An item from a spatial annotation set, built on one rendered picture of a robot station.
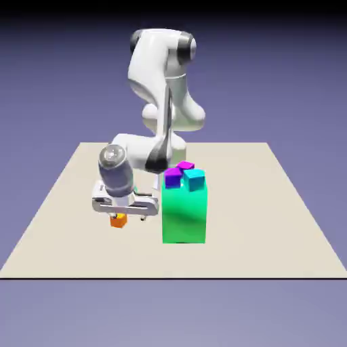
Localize small purple cube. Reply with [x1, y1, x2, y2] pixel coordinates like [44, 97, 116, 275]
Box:
[164, 167, 183, 190]

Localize small orange cube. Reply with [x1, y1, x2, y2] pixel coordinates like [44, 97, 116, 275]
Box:
[109, 213, 128, 229]

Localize large green box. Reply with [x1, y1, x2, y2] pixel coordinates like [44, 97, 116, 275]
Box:
[161, 169, 207, 245]

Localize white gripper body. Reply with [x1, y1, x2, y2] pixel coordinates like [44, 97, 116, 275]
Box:
[91, 181, 160, 217]

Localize small cyan cube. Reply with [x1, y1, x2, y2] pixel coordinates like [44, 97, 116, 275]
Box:
[182, 168, 206, 193]

